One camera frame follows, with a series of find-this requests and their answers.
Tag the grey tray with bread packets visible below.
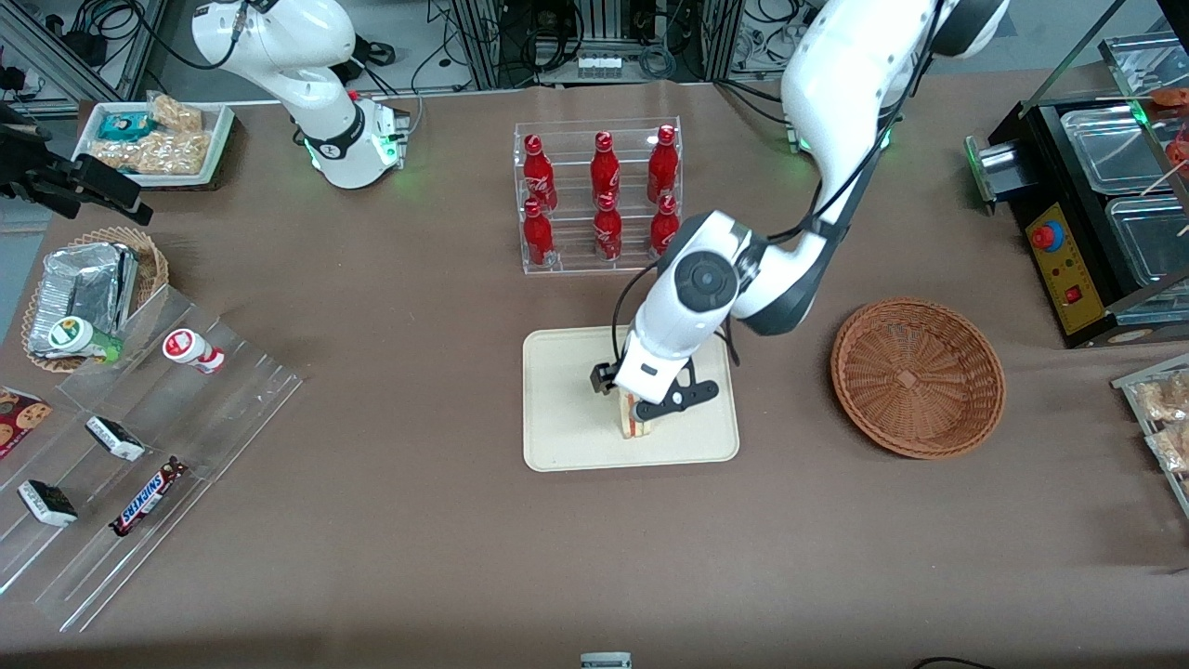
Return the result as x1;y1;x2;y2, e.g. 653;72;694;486
1111;353;1189;518

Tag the large clear peanut snack bag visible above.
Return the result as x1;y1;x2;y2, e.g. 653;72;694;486
90;129;214;177

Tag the silver foil packet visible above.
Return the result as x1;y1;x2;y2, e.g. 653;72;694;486
28;242;141;360

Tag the red cola bottle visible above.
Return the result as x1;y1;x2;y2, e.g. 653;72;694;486
522;198;556;269
649;195;681;259
593;193;624;263
591;131;621;200
647;125;680;203
523;134;559;213

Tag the green cap yogurt bottle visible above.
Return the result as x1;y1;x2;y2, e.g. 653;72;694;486
47;316;123;364

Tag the brown snickers bar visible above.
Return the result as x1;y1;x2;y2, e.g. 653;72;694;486
109;456;190;539

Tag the black food warmer machine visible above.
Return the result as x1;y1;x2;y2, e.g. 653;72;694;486
964;33;1189;350

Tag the teal snack packet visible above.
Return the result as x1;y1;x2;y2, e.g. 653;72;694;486
97;111;155;143

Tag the large brown wicker basket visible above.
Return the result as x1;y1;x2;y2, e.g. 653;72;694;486
830;296;1007;461

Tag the clear acrylic stepped shelf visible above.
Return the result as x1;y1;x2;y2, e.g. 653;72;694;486
0;283;304;634

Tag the small tan wicker basket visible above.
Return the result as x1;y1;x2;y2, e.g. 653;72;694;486
20;226;171;374

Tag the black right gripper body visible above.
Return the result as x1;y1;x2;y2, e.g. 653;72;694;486
0;102;77;207

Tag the red cap yogurt bottle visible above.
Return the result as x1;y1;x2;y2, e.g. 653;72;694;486
163;328;227;375

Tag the triangular sandwich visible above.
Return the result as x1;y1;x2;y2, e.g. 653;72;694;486
615;388;660;440

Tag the clear wrapped bread packet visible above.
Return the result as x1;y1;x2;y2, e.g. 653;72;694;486
1146;424;1189;475
1135;372;1189;425

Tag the clear acrylic bottle rack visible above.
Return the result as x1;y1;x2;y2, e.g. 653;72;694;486
513;116;683;276

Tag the black white snack bar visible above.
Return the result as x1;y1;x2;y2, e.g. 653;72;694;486
85;414;148;463
18;479;80;529

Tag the white rectangular snack tray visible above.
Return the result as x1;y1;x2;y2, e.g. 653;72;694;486
72;99;236;188

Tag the small clear peanut snack bag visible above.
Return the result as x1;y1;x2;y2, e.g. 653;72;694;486
147;92;204;134

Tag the beige rectangular tray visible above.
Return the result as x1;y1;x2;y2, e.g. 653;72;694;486
522;321;741;473

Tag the red cookie packet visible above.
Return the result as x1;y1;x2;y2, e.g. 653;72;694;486
0;386;55;460

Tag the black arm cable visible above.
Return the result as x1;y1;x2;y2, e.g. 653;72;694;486
609;264;672;374

